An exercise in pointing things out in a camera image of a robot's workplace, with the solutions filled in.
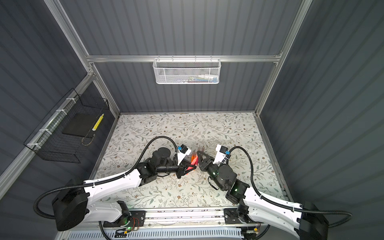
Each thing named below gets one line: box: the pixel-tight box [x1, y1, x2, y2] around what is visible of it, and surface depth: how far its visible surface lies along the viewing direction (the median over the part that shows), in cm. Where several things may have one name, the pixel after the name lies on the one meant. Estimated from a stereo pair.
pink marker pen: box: [187, 156, 199, 171], surface depth 73 cm
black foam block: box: [62, 112, 103, 138], surface depth 77 cm
